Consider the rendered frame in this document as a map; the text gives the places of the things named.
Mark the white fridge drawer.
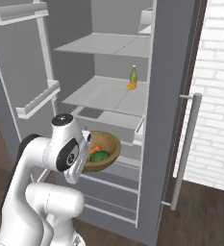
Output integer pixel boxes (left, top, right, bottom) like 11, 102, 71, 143
69, 105, 146, 147

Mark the grey fridge door with bins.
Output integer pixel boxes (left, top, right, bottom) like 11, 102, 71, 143
0, 0, 62, 162

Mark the grey fridge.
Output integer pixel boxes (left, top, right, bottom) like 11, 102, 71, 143
0, 0, 211, 246

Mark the green broccoli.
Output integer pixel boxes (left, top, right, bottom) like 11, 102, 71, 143
88, 150, 112, 163

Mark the green glass bottle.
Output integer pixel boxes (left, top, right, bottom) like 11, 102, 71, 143
130, 64, 138, 86

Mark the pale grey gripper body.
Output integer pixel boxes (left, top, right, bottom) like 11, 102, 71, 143
63, 129, 93, 185

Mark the grey bar fridge handle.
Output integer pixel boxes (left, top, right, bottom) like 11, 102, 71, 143
161, 92, 203, 212

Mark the orange chicken drumstick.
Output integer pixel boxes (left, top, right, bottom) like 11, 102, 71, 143
88, 145, 104, 155

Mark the grey fridge door with handle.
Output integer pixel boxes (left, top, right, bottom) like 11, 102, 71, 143
133, 0, 211, 246

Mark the brown wooden bowl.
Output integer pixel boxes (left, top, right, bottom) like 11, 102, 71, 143
82, 130, 123, 174

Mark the grey fridge shelf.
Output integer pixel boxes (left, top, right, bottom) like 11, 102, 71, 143
53, 32, 153, 60
62, 75, 150, 118

